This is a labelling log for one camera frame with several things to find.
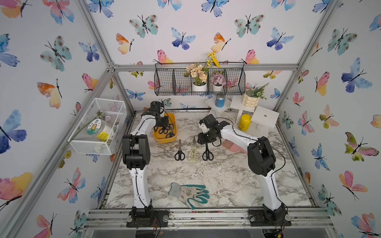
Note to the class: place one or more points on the all-black scissors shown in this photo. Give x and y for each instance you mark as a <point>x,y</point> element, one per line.
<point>207,154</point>

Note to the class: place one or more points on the green lid jar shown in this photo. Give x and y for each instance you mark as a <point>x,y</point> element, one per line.
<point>99,129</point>

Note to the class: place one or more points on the grey teal work glove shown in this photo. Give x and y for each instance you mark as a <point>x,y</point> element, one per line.
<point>189,194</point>

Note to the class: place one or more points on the white pot beige flowers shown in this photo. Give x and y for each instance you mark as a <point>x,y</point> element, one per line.
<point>198,77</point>

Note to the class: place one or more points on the yellow storage box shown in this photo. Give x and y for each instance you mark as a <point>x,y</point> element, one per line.
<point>172,135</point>

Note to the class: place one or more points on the small black scissors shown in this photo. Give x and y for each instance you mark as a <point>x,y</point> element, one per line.
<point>164,130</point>

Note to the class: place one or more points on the blue tin can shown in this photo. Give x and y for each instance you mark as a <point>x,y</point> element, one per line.
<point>220,100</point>

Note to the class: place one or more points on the white stepped display stand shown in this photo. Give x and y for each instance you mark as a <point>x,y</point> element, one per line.
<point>262,121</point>

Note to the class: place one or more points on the yellow artificial flower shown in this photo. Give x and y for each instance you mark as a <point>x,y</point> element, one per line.
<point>212,60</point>

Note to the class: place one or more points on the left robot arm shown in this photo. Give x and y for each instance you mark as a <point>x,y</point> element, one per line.
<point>136,157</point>

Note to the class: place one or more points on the black handled scissors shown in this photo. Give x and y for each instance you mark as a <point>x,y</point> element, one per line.
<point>179,156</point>

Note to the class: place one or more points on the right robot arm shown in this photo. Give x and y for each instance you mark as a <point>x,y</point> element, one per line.
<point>261,161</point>

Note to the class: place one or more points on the yellow jar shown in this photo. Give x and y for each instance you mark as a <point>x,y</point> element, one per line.
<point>244,122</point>

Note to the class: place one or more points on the white pot purple flowers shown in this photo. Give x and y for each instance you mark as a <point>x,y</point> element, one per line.
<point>218,81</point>

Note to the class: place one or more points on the clear acrylic wall box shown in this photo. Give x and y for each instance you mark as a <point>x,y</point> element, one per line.
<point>113,112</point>

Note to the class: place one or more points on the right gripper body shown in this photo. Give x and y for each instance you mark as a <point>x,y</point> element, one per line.
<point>205,136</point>

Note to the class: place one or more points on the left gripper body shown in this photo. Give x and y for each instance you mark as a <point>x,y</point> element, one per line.
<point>162,121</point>

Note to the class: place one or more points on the cream bubble pot plant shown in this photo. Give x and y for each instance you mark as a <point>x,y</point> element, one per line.
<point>253,95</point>

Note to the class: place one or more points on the aluminium front rail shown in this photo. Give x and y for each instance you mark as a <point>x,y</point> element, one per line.
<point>216,218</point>

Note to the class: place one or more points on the black wire wall basket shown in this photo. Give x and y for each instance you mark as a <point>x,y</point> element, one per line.
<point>185,79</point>

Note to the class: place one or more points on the pink brush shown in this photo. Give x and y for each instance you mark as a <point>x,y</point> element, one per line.
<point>233,147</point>

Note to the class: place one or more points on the cream kitchen scissors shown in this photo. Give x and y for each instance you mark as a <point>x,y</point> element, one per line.
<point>193,154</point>

